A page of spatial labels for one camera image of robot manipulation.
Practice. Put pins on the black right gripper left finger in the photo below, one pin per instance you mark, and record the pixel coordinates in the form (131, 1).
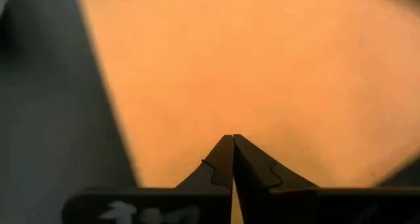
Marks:
(220, 171)

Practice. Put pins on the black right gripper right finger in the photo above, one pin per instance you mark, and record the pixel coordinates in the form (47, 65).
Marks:
(259, 184)

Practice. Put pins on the orange microfiber towel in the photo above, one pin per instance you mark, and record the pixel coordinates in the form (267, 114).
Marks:
(246, 69)

